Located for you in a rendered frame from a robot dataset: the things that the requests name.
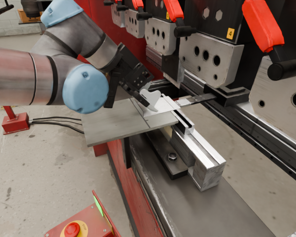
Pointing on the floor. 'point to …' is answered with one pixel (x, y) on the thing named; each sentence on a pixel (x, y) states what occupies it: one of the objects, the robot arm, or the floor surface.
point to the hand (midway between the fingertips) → (149, 106)
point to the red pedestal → (14, 121)
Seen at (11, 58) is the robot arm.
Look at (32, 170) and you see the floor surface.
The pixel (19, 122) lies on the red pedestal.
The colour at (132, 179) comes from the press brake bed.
